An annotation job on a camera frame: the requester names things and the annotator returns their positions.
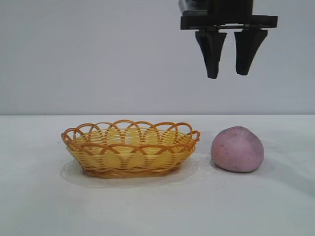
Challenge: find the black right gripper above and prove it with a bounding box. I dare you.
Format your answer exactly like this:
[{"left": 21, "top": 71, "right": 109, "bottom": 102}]
[{"left": 180, "top": 0, "right": 279, "bottom": 79}]

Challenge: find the yellow woven wicker basket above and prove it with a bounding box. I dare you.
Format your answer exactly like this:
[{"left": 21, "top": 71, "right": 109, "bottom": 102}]
[{"left": 61, "top": 119, "right": 201, "bottom": 179}]

